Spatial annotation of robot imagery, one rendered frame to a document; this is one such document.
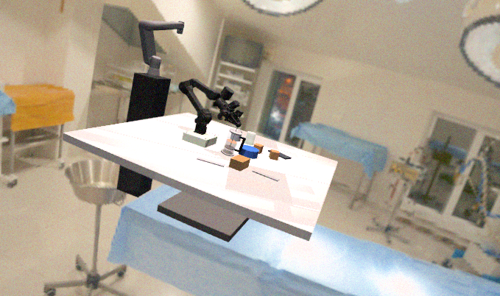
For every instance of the blue round disc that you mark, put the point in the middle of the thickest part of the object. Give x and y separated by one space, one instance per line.
249 152

